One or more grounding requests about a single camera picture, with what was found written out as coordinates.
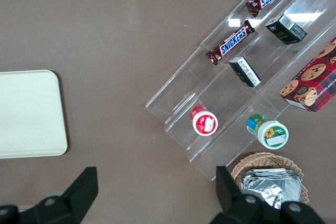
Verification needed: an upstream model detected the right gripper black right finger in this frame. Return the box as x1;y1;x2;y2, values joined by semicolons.
209;166;328;224

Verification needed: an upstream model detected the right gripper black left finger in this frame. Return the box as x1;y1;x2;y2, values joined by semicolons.
0;166;99;224

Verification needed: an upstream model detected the light wicker basket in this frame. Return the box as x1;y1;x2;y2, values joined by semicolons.
230;152;310;206

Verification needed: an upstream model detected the cream plastic tray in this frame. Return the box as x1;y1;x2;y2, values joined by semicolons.
0;69;68;159

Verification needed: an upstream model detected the silver foil package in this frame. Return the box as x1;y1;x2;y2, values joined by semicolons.
245;167;289;180
240;174;303;210

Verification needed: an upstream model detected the green sunflower lidded jar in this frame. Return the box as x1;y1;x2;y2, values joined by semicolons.
246;113;289;150

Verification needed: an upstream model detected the red lidded small jar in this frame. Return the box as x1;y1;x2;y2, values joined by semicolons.
190;105;219;137

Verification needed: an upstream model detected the clear acrylic stepped stand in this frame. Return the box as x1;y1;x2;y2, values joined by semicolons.
145;0;336;182

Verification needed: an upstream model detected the small dark green box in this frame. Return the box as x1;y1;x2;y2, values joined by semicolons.
228;56;262;89
265;13;308;46

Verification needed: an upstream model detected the red tartan cookie box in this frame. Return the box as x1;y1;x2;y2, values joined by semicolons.
278;37;336;114

